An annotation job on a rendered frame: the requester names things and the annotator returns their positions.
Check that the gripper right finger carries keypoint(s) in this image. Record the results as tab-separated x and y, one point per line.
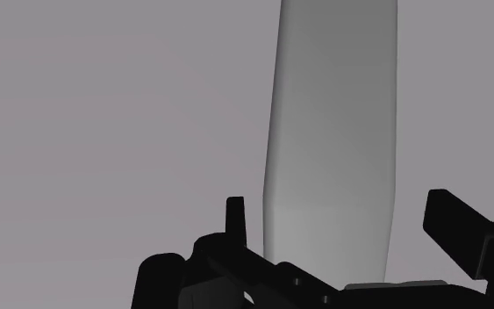
456	227

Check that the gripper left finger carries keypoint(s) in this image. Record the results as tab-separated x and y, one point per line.
229	265

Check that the white tall rounded object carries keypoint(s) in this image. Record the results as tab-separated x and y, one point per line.
332	141

